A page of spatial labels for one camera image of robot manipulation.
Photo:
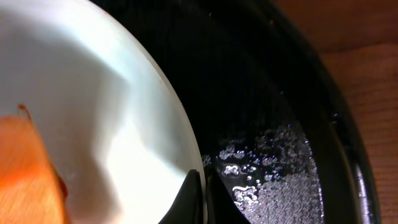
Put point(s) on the orange sponge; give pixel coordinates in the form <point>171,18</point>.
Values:
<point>30,188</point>

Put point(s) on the black round tray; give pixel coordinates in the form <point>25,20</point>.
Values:
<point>267,116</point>

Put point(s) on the light green plate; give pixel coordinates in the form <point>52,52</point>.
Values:
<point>113,125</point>

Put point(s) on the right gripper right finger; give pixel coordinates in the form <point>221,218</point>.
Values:
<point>221,208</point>

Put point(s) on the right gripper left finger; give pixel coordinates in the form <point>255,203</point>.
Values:
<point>186,208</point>

